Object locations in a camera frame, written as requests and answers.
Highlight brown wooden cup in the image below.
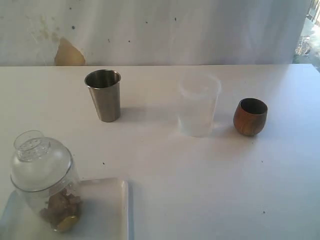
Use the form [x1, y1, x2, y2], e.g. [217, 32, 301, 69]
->
[233, 98, 268, 137]

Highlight stainless steel cup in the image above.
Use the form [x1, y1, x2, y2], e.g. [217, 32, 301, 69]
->
[84, 69, 121, 123]

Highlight white metal tray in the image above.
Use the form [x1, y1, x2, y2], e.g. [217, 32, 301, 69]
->
[0, 178, 130, 240]

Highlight clear dome strainer lid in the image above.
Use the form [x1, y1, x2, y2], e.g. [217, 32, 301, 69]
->
[10, 130, 74, 193]

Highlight translucent white plastic container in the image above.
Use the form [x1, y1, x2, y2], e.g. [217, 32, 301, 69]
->
[177, 70, 222, 137]

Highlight coins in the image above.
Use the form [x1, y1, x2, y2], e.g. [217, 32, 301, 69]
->
[39, 188, 82, 232]

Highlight clear plastic shaker cup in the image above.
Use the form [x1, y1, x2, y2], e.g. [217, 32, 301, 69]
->
[14, 169, 84, 233]

